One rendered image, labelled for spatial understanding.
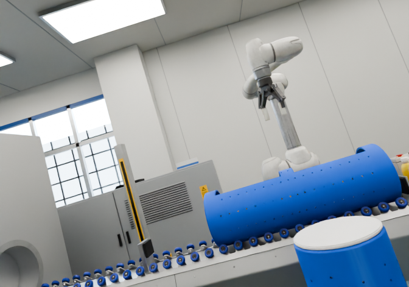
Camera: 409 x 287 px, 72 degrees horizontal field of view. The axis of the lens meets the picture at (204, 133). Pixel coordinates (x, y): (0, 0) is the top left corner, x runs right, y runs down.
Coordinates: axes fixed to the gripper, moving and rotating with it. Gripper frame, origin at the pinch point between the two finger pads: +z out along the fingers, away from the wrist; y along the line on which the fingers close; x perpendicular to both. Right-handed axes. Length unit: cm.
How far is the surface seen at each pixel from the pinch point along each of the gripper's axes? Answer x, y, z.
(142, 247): 76, 43, 47
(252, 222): 31, 1, 45
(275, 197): 19.8, -6.7, 36.9
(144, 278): 80, 36, 60
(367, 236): 30, -58, 42
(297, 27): -253, 188, -128
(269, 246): 27, -1, 58
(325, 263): 41, -51, 47
